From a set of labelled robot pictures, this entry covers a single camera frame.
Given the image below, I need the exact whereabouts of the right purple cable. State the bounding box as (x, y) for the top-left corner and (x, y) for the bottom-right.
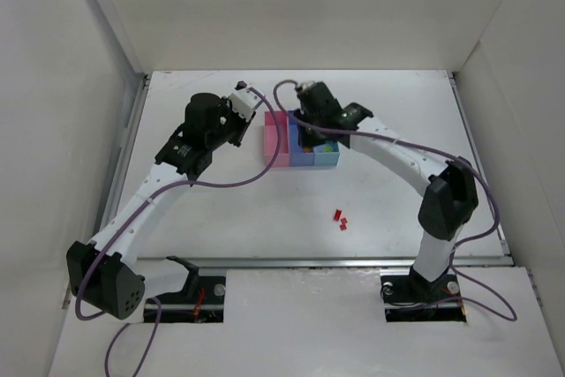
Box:
(273, 79), (517, 323)

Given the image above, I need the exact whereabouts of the aluminium rail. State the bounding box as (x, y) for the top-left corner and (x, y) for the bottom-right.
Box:
(447, 72), (512, 257)
(93, 73), (153, 235)
(90, 255), (513, 270)

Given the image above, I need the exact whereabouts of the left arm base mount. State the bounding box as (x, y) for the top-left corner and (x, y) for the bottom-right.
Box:
(142, 256), (226, 324)

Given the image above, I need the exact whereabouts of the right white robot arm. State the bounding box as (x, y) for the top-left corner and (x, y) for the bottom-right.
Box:
(293, 81), (478, 305)

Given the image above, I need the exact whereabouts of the dark blue container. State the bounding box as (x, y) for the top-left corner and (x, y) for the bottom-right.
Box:
(289, 117), (314, 167)

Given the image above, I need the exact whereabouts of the red lego brick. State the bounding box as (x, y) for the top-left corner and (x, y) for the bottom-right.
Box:
(333, 209), (343, 221)

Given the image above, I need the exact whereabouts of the light blue container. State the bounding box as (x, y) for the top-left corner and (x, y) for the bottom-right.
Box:
(313, 141), (340, 167)

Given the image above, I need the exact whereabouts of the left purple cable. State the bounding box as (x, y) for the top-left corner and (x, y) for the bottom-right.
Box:
(74, 89), (292, 377)

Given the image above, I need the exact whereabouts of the left aluminium rail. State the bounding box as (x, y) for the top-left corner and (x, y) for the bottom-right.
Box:
(93, 73), (153, 235)

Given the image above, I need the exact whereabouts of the purple cable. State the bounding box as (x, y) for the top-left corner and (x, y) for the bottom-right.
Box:
(74, 89), (292, 377)
(273, 79), (517, 323)

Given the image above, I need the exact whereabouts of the right aluminium rail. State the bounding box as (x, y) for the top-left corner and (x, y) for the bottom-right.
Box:
(447, 72), (512, 257)

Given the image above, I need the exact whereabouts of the pink container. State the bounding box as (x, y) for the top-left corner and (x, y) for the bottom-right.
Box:
(263, 111), (290, 168)

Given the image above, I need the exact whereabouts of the front aluminium rail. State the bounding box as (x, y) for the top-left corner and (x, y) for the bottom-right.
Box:
(90, 255), (513, 270)

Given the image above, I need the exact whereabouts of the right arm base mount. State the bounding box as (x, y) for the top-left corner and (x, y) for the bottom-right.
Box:
(380, 272), (466, 322)

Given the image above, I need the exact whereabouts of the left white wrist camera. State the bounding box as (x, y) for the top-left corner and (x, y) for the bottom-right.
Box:
(228, 81), (265, 123)

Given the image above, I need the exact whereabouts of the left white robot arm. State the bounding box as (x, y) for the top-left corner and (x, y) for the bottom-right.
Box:
(66, 87), (261, 320)

